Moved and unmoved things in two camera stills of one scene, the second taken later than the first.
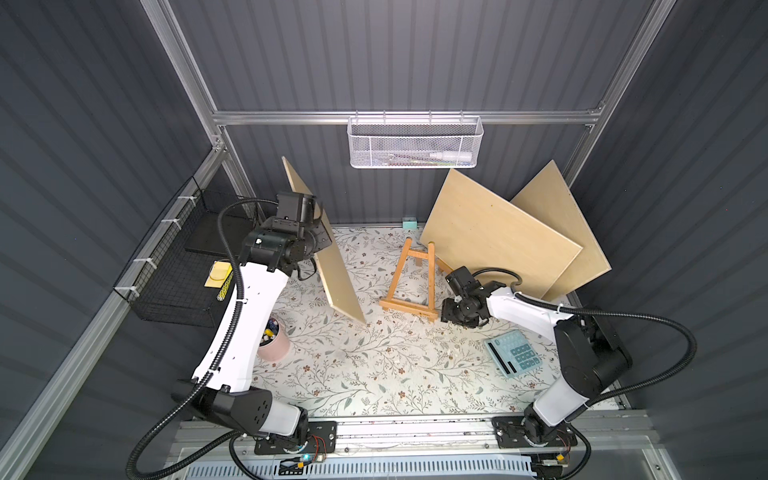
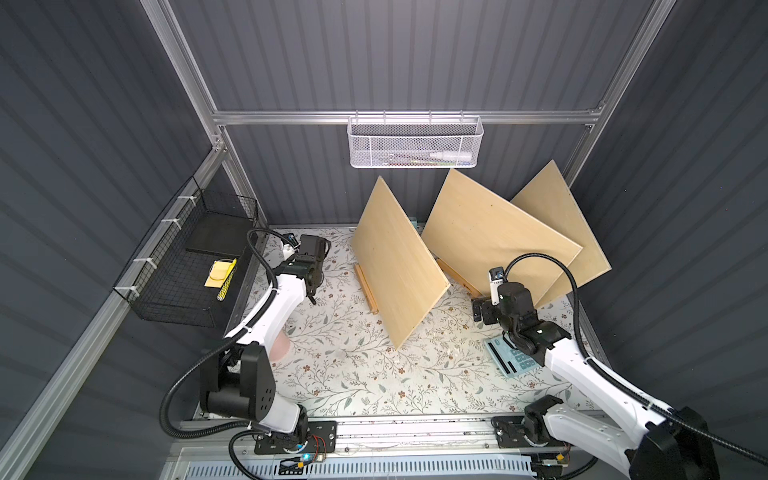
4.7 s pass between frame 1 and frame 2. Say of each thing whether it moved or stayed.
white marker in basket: stayed
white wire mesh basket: stayed
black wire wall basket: stayed
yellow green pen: stayed
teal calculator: stayed
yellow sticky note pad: stayed
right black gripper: moved
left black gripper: moved
